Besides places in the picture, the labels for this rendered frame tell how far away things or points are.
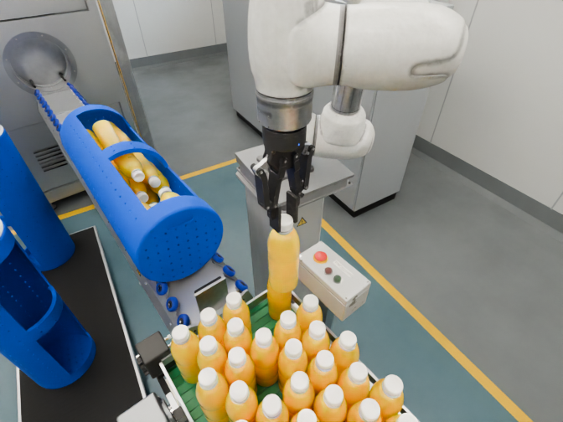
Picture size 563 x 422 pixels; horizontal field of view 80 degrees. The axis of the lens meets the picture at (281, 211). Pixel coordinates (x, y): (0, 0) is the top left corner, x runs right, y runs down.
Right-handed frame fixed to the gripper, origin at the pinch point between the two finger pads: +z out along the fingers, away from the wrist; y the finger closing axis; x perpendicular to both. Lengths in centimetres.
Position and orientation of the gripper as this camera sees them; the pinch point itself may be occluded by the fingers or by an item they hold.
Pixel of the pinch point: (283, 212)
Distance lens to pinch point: 69.5
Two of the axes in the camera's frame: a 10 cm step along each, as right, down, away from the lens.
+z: 0.0, 7.4, 6.7
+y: -7.8, 4.2, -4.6
